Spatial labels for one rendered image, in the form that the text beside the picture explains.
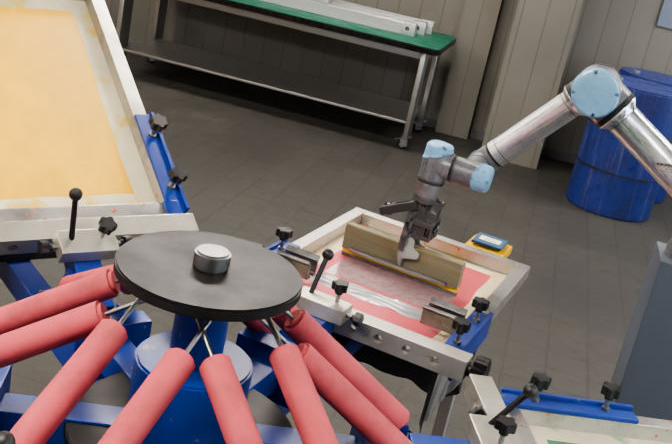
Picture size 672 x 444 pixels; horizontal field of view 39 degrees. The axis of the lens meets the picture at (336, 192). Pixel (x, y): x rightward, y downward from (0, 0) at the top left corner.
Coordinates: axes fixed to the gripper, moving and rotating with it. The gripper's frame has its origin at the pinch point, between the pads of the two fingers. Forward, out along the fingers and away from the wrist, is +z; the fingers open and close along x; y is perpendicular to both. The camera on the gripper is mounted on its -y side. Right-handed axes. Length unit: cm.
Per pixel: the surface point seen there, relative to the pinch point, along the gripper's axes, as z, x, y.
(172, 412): -10, -122, 3
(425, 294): 4.3, -6.8, 11.1
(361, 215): 2.6, 28.2, -23.9
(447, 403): 62, 47, 17
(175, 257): -32, -114, -6
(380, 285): 4.7, -11.5, -0.4
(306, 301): -7, -61, -2
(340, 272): 5.1, -12.6, -12.1
